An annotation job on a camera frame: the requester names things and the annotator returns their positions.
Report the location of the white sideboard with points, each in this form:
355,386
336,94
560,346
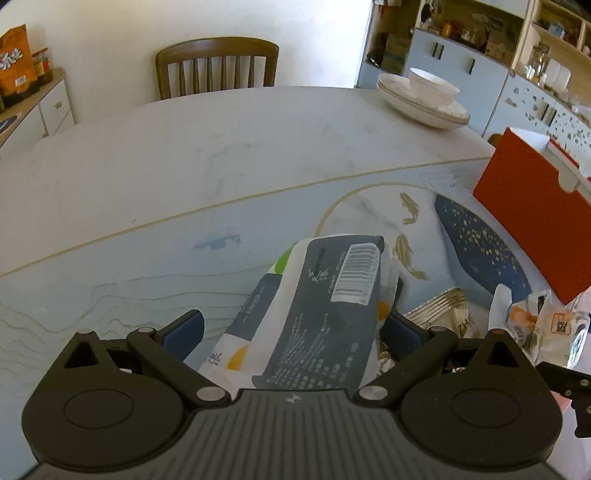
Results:
51,108

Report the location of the glass jar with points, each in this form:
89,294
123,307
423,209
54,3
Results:
538,62

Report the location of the white orange snack packet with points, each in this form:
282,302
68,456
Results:
545,323

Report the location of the light blue wall cabinet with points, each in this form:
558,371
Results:
461,78

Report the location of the red white cardboard box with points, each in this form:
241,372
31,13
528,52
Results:
531,207

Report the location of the orange bottle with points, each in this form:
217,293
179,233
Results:
446,29

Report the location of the orange snack bag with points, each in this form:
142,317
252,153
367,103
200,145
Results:
16,60

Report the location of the grey white tissue pack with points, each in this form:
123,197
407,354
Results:
314,314

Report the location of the blue printed table mat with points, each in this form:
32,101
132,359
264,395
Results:
138,277

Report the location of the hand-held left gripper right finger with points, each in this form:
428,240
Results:
402,334

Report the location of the brown wooden slatted chair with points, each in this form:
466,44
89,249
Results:
217,50

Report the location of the white marble desktop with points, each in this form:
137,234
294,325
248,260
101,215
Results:
184,161

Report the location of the white bowl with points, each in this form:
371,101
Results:
434,85

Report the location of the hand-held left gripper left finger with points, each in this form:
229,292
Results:
184,333

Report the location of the cardboard box in cabinet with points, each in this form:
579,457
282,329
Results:
396,55

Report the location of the beige striped snack packet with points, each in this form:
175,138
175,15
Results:
438,309

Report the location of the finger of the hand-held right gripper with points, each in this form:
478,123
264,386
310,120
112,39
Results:
565,381

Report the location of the white blue snack packet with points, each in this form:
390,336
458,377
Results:
501,307

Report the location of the white plate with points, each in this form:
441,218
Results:
438,121
397,90

